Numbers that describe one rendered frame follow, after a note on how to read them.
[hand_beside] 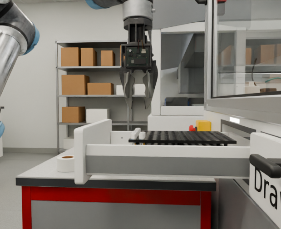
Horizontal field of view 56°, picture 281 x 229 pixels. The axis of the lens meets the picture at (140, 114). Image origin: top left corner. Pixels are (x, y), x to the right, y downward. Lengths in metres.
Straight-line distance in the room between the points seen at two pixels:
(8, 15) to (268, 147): 0.82
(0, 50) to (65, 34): 4.43
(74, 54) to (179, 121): 3.45
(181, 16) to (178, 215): 1.03
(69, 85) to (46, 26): 1.34
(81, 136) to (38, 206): 0.42
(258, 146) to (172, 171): 0.17
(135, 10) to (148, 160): 0.35
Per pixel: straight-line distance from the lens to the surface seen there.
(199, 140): 0.56
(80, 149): 0.52
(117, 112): 4.90
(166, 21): 1.50
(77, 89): 4.61
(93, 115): 4.51
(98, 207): 0.83
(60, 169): 0.88
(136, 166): 0.53
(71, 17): 5.33
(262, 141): 0.44
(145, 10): 0.67
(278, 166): 0.32
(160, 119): 1.44
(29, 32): 0.99
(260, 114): 0.49
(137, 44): 0.62
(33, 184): 0.86
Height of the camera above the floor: 0.98
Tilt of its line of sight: 3 degrees down
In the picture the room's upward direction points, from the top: straight up
